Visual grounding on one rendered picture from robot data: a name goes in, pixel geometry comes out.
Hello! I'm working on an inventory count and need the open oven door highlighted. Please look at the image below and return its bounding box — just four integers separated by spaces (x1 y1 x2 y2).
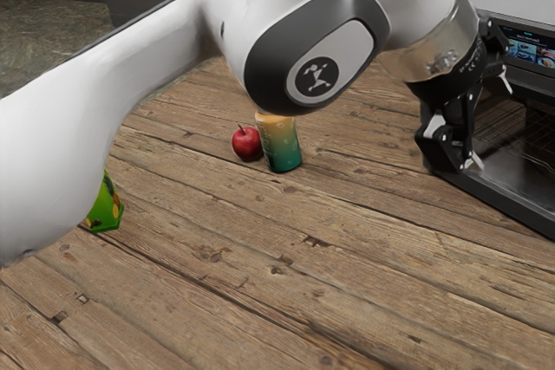
427 127 555 241

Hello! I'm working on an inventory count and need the red apple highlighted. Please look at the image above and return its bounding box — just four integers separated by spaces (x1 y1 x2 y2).
231 123 264 161

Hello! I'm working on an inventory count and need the green juice carton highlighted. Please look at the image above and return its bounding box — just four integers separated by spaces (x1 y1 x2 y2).
83 168 126 233

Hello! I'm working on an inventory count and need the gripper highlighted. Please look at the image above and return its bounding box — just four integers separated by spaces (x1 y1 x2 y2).
406 16 513 174

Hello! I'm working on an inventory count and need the orange teal drink can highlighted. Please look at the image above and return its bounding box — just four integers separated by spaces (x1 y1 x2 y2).
254 110 304 173

